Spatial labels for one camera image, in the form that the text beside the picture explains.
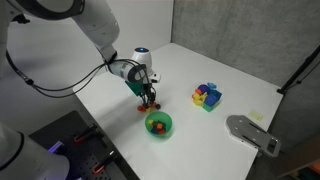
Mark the small blue block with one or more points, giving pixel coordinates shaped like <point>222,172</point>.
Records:
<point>154,130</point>

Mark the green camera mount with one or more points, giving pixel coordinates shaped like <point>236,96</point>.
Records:
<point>134,87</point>

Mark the grey metal mounting plate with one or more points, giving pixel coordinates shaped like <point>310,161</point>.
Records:
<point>253,135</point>

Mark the black perforated breadboard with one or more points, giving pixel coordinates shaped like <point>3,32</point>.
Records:
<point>76,130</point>

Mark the yellow toy piece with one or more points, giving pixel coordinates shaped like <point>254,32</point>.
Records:
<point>198,99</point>

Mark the yellow sticky note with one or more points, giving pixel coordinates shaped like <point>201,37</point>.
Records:
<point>256,115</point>

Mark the orange toy piece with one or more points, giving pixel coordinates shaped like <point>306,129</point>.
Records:
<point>198,91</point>

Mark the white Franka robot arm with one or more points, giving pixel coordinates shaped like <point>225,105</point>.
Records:
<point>96,23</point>

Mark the purple toy piece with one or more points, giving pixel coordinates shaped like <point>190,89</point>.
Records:
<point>203,88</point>

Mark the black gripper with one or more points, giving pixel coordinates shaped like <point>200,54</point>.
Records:
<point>149,90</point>

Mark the small yellow block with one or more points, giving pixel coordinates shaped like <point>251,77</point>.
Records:
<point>148,110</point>
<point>150,122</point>

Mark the small red block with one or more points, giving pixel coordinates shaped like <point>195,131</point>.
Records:
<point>140,108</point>
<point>162,132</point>

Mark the purple lit device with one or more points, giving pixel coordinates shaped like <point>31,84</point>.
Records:
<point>55,147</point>

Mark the green toy block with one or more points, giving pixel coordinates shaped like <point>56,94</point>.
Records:
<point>209,107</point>

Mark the black stand pole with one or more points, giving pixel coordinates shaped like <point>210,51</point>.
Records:
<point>300,71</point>

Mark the light blue toy piece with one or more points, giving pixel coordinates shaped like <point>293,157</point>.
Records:
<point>212,85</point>

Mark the green plastic bowl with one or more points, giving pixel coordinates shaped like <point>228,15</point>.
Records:
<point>148,132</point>

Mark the blue toy box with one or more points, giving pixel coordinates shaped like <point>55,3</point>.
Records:
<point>213,97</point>

